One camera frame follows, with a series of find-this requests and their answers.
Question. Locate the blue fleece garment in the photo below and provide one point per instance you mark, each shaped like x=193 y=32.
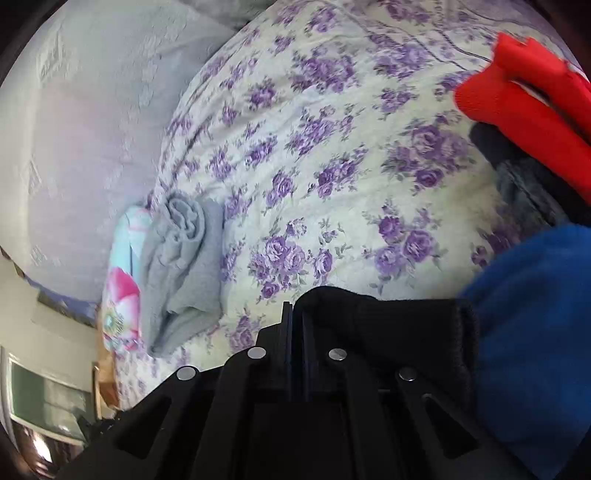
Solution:
x=531 y=346

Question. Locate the white lace cover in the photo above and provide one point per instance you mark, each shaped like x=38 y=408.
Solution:
x=92 y=138

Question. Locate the red garment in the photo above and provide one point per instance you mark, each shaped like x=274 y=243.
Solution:
x=521 y=115

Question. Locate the purple floral bedspread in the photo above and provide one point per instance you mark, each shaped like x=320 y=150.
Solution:
x=346 y=138

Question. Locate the wooden bed frame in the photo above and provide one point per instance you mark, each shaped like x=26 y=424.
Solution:
x=105 y=387

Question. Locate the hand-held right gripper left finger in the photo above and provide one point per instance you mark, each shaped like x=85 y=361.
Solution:
x=272 y=369

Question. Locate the blue denim jeans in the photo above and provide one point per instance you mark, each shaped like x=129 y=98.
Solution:
x=521 y=194

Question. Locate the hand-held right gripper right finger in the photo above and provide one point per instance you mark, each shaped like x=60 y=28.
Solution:
x=344 y=381

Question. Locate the grey folded pants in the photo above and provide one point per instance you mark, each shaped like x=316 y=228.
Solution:
x=184 y=277

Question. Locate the black pants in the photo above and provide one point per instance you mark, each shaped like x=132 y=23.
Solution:
x=406 y=327

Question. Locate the grey pillow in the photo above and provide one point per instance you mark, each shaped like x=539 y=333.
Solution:
x=221 y=9

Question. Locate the window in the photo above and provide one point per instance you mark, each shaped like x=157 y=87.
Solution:
x=46 y=397

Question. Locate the colourful floral folded cloth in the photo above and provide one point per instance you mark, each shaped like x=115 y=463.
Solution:
x=122 y=295

